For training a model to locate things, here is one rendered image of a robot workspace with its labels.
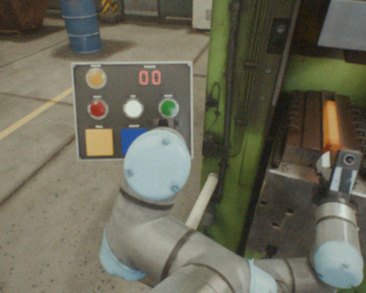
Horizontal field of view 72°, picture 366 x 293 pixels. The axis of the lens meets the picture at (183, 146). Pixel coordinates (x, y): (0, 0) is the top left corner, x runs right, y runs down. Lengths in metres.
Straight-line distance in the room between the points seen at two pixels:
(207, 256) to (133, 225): 0.10
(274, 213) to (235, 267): 0.67
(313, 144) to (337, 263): 0.39
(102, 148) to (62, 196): 1.38
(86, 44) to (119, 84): 4.39
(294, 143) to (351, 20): 0.35
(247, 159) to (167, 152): 0.81
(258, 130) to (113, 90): 0.54
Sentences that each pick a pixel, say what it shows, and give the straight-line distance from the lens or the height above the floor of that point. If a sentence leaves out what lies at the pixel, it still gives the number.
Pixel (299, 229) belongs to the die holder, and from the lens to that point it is 0.98.
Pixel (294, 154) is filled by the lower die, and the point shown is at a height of 0.95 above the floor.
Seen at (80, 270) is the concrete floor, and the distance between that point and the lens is 1.71.
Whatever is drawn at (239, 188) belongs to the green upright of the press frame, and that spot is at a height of 0.59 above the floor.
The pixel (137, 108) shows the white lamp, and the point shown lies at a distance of 0.73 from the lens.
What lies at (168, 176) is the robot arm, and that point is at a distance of 0.28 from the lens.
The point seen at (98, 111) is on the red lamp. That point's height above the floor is 1.09.
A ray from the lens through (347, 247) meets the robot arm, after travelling 0.57.
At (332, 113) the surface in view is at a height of 1.01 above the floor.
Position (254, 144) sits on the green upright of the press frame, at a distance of 1.02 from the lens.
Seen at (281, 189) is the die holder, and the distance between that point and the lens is 0.86.
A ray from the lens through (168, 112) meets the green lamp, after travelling 0.72.
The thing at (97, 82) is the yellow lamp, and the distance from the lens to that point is 0.76.
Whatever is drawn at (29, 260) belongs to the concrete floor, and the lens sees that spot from 1.87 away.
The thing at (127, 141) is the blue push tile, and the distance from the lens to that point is 0.74.
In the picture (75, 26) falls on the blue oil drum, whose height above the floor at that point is 0.46.
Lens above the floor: 1.44
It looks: 38 degrees down
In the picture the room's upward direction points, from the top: straight up
